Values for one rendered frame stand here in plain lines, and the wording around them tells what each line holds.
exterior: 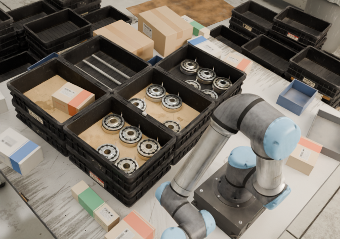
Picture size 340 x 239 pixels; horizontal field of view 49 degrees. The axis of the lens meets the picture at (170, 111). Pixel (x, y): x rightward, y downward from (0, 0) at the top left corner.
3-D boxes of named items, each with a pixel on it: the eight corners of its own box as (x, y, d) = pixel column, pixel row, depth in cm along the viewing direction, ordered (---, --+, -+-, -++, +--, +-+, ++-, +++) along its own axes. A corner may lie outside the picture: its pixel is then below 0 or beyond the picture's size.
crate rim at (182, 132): (215, 105, 180) (216, 102, 178) (177, 140, 162) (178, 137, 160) (153, 68, 195) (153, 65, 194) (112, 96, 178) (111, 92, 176)
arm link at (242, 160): (239, 158, 159) (245, 137, 149) (262, 179, 151) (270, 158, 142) (218, 171, 153) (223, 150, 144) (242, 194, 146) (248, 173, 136)
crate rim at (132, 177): (177, 140, 162) (177, 137, 160) (129, 183, 144) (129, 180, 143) (112, 96, 178) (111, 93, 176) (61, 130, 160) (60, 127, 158)
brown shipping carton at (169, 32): (137, 34, 253) (138, 13, 241) (163, 26, 263) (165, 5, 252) (163, 57, 237) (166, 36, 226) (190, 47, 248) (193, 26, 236)
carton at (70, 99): (53, 106, 180) (51, 95, 175) (69, 93, 188) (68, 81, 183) (79, 120, 175) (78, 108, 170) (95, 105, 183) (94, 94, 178)
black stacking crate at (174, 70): (242, 91, 204) (247, 75, 196) (212, 119, 187) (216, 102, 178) (185, 59, 220) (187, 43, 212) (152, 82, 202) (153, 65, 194)
